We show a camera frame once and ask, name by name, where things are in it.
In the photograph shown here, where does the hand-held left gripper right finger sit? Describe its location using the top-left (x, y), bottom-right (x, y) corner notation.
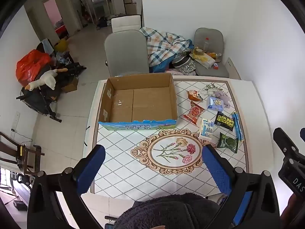
top-left (202, 144), bottom-right (281, 229)

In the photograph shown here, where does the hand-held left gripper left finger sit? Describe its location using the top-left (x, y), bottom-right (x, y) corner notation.
top-left (27, 144), bottom-right (106, 229)

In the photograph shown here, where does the blue stick packet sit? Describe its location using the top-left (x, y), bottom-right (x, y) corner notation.
top-left (235, 113), bottom-right (245, 142)
top-left (231, 113), bottom-right (241, 140)

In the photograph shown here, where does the orange snack packet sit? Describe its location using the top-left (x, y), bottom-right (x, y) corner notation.
top-left (186, 89), bottom-right (203, 101)

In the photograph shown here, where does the person's right hand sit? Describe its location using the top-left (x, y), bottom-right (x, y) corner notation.
top-left (280, 193), bottom-right (305, 229)

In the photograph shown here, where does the green snack packet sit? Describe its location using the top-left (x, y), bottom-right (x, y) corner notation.
top-left (216, 132), bottom-right (239, 153)

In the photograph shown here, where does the white blue tissue pack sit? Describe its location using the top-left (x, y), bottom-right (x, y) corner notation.
top-left (198, 118), bottom-right (215, 141)

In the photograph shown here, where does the black wipes packet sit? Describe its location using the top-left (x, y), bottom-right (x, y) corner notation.
top-left (214, 111), bottom-right (235, 131)

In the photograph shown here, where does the red snack packet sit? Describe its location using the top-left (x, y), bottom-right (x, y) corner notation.
top-left (183, 101), bottom-right (205, 124)

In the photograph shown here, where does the person's dark fleece clothing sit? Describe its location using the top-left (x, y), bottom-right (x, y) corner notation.
top-left (113, 193), bottom-right (223, 229)

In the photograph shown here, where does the light blue cartoon tissue pack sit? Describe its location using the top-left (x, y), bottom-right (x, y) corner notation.
top-left (206, 96), bottom-right (224, 112)

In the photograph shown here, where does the dark wooden chair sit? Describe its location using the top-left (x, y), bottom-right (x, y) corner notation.
top-left (0, 131), bottom-right (45, 176)

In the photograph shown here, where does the pale purple cloth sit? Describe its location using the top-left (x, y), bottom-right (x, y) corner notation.
top-left (213, 89), bottom-right (231, 109)

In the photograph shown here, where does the white leaning board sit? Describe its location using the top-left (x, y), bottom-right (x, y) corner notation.
top-left (224, 57), bottom-right (242, 80)

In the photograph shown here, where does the black folded stroller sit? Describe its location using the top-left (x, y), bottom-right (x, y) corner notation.
top-left (16, 62), bottom-right (87, 123)

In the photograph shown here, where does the small brown cardboard box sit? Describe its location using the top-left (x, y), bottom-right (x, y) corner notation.
top-left (61, 76), bottom-right (79, 93)

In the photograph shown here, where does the white goose plush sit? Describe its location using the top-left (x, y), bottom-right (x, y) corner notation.
top-left (26, 68), bottom-right (68, 91)

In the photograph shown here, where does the yellow tissue pack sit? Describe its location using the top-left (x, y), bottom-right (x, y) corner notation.
top-left (191, 52), bottom-right (216, 68)

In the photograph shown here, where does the striped dark bag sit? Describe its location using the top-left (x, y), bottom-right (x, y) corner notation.
top-left (172, 49), bottom-right (196, 74)

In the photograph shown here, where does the orange plastic bag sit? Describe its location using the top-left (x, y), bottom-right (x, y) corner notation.
top-left (16, 49), bottom-right (51, 86)

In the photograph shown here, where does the clear plastic bottle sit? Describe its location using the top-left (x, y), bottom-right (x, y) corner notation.
top-left (202, 37), bottom-right (211, 53)

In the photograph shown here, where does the grey office chair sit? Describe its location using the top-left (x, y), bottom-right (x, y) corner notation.
top-left (104, 30), bottom-right (150, 77)

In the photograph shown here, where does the grey padded chair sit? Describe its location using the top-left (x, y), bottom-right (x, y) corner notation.
top-left (193, 28), bottom-right (230, 78)

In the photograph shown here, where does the yellow bag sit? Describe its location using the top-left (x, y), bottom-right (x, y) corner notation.
top-left (54, 39), bottom-right (69, 52)

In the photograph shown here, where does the plaid blanket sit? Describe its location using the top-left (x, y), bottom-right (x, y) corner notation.
top-left (139, 27), bottom-right (194, 73)

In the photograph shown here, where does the white chair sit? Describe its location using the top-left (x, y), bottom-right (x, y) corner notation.
top-left (111, 15), bottom-right (142, 33)

